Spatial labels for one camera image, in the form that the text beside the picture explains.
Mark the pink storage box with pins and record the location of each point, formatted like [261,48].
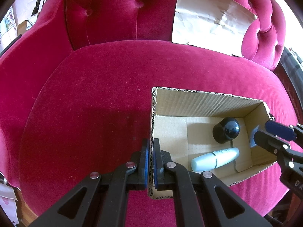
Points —
[8,201]

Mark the creased brown paper sheet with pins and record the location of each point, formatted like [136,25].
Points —
[210,21]

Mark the red velvet tufted sofa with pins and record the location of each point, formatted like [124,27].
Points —
[82,87]

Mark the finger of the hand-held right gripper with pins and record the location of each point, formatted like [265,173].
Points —
[279,130]
[267,140]

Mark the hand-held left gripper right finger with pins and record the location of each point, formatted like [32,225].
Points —
[156,163]

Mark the cartoon cat curtain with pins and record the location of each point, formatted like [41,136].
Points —
[7,23]

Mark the white tube bottle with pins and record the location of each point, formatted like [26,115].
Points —
[215,159]

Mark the small brown cardboard box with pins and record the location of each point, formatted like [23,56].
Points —
[24,26]

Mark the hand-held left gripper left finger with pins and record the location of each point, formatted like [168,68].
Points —
[144,163]

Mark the black round bottle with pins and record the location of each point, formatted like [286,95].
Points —
[226,130]

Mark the black power adapter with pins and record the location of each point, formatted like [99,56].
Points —
[38,2]

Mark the dark striped blanket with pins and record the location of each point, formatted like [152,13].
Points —
[292,66]

